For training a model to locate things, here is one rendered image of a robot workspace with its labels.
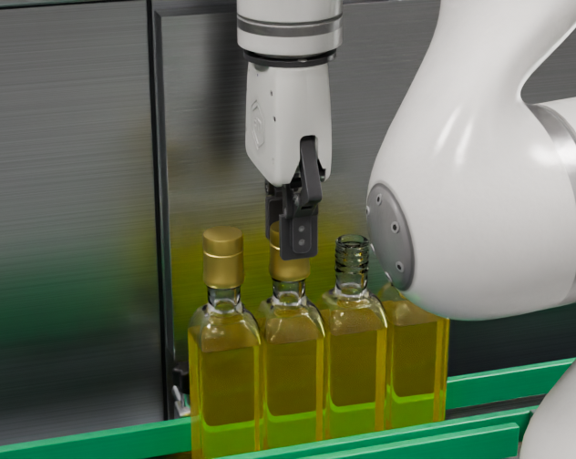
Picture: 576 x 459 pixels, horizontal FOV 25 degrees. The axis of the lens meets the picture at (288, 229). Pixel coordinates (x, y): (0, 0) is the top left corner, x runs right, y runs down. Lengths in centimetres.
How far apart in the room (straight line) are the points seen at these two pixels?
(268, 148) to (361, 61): 20
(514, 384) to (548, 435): 63
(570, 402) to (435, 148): 17
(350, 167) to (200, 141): 15
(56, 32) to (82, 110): 8
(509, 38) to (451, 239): 10
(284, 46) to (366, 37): 21
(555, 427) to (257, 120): 47
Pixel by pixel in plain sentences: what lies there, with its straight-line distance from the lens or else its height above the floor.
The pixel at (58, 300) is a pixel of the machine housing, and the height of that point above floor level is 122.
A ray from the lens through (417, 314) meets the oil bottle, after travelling 117.
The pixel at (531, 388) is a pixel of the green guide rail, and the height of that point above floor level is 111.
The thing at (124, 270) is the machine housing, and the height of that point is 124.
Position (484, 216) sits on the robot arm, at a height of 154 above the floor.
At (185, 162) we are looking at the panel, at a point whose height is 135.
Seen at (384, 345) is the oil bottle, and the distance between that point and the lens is 117.
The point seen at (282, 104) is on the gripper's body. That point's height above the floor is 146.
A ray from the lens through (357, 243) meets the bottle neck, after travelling 116.
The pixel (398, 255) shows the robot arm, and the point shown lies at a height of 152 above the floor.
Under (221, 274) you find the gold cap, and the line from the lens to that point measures 111.
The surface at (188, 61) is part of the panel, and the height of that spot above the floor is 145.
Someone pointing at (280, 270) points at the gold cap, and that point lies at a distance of 113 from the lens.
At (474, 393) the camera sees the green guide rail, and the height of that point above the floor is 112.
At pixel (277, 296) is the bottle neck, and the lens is 114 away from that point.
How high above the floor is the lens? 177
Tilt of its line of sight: 23 degrees down
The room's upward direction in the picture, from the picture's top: straight up
